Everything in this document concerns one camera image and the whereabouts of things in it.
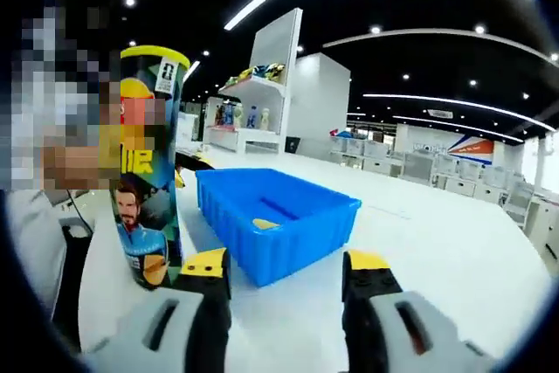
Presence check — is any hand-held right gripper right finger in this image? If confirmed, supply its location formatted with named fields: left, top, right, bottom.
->
left=342, top=249, right=495, bottom=373

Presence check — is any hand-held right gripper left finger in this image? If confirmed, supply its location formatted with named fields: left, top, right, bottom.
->
left=82, top=247, right=232, bottom=373

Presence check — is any tall dark chip container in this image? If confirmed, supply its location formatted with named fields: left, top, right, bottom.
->
left=107, top=58, right=184, bottom=291

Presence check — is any blue plastic box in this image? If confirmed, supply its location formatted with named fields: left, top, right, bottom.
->
left=195, top=167, right=362, bottom=289

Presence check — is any yellow plastic container lid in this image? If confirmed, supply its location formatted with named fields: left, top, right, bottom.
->
left=120, top=44, right=192, bottom=71

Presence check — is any white table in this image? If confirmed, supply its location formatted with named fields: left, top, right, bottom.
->
left=78, top=152, right=559, bottom=373

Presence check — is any pile of colourful snack bags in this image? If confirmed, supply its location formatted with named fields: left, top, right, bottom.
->
left=224, top=63, right=287, bottom=86

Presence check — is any white display shelf unit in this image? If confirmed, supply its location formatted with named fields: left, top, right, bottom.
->
left=204, top=8, right=303, bottom=155

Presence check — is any person's white shirt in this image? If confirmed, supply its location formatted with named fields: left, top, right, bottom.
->
left=3, top=191, right=66, bottom=317

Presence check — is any row of white storage cabinets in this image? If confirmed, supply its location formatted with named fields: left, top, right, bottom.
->
left=329, top=135, right=559, bottom=256

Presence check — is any black cable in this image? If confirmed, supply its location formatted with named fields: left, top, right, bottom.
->
left=65, top=189, right=95, bottom=234

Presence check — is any red blue wall banner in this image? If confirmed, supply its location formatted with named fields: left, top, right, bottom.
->
left=447, top=135, right=495, bottom=156

